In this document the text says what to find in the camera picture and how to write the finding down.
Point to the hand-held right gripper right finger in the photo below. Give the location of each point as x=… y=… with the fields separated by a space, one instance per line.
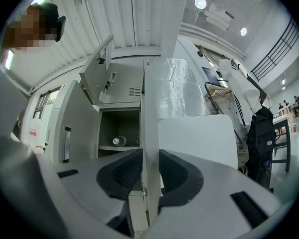
x=189 y=178

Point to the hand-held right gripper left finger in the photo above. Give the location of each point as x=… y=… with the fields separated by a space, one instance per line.
x=114 y=178

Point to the grey metal locker cabinet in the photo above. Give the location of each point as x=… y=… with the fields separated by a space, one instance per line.
x=122 y=83

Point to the white cap plastic bottle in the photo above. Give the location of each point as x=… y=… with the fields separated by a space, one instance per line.
x=120 y=141

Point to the black bag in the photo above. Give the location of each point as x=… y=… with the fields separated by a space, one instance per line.
x=262 y=175

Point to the black backpack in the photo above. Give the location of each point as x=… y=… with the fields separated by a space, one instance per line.
x=260 y=133

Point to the black metal clothes rack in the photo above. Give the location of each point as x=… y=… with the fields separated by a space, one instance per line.
x=209 y=96

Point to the silver foil sheet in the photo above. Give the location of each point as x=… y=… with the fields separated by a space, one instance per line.
x=177 y=88

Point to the white panel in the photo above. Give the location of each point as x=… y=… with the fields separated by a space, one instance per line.
x=42 y=118

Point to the dark blue poster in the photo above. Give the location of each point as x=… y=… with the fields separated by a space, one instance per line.
x=211 y=73

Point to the wooden shelf unit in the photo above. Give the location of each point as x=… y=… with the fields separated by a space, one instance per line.
x=289 y=116

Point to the person's grey sweatshirt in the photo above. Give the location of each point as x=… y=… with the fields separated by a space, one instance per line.
x=5 y=123

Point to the black metal railing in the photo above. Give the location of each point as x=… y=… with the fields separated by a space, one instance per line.
x=276 y=56

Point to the round ceiling lamp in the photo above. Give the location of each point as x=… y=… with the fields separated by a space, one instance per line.
x=200 y=2
x=243 y=31

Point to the long ceiling light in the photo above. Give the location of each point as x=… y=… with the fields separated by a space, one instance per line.
x=8 y=58

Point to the person's head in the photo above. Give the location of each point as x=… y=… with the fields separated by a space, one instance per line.
x=32 y=26

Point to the black window frame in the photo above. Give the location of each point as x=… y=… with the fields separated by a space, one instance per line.
x=41 y=103

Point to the black head-worn camera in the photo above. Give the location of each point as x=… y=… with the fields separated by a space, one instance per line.
x=61 y=29

